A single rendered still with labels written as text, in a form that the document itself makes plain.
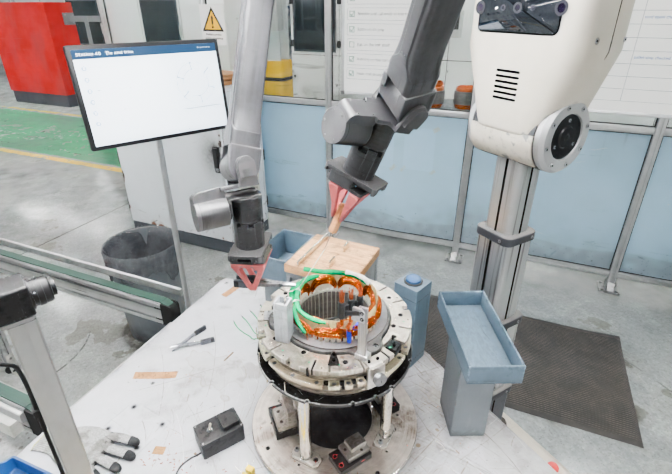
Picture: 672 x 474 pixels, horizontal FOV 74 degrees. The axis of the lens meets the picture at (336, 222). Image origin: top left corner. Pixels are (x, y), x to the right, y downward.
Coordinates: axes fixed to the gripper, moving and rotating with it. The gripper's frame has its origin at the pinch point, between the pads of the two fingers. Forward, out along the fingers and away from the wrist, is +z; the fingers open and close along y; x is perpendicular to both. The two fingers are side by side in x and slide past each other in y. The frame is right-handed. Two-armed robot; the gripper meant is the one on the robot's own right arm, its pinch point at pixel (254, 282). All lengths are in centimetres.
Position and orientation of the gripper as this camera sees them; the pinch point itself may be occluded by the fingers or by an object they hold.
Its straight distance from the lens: 92.9
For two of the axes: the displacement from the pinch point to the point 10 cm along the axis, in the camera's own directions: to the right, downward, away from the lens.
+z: 0.0, 9.0, 4.4
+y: -0.8, 4.4, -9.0
